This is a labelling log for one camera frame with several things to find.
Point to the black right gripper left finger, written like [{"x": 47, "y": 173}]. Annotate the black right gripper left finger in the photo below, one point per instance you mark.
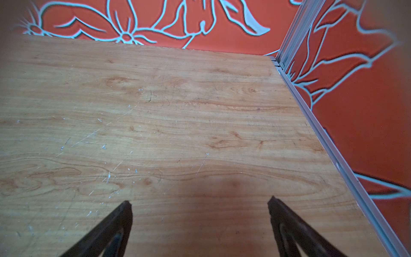
[{"x": 109, "y": 238}]

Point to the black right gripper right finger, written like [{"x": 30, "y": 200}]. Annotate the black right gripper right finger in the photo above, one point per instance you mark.
[{"x": 293, "y": 234}]

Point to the aluminium frame rail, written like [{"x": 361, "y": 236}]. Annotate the aluminium frame rail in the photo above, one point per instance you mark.
[{"x": 348, "y": 65}]

